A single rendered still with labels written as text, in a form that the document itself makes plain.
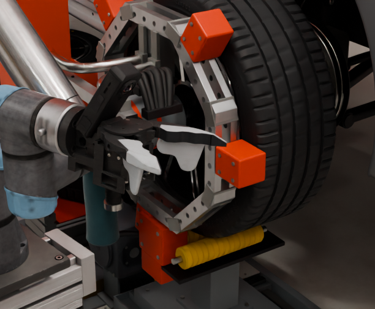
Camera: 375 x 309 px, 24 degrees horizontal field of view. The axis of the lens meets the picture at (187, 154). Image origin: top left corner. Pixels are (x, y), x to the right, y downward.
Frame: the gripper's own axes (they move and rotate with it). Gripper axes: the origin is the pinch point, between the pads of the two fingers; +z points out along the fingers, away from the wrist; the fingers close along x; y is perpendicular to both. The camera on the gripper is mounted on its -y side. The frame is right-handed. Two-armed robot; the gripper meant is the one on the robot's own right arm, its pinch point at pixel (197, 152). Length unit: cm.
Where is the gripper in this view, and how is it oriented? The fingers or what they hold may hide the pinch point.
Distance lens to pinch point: 112.1
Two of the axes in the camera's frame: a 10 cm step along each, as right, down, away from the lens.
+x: -5.6, 2.3, -7.9
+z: 8.2, 2.5, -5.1
